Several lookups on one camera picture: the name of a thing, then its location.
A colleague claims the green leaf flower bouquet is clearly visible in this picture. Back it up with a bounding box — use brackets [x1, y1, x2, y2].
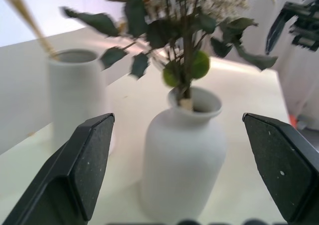
[59, 0, 279, 111]

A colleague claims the dried golden grass stem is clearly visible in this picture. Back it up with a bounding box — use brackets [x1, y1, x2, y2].
[0, 0, 61, 61]

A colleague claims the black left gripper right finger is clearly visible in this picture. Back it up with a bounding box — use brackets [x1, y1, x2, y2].
[242, 112, 319, 225]

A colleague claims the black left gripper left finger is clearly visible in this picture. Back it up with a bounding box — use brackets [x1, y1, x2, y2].
[0, 112, 116, 225]

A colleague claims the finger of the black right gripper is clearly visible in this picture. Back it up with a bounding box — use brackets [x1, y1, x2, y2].
[265, 1, 299, 56]

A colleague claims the orange and grey object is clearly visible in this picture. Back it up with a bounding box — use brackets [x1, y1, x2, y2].
[288, 113, 306, 131]

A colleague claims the white cylindrical vase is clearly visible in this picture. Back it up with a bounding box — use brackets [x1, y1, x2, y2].
[46, 49, 117, 158]

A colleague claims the white bottle-shaped vase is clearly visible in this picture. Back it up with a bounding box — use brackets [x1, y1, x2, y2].
[139, 86, 228, 223]

